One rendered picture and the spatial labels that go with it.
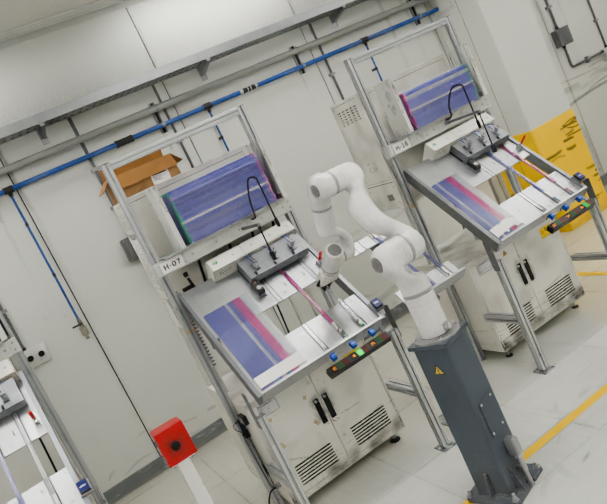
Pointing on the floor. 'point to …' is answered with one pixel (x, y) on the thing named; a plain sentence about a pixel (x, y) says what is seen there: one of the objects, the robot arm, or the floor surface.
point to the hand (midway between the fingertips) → (325, 285)
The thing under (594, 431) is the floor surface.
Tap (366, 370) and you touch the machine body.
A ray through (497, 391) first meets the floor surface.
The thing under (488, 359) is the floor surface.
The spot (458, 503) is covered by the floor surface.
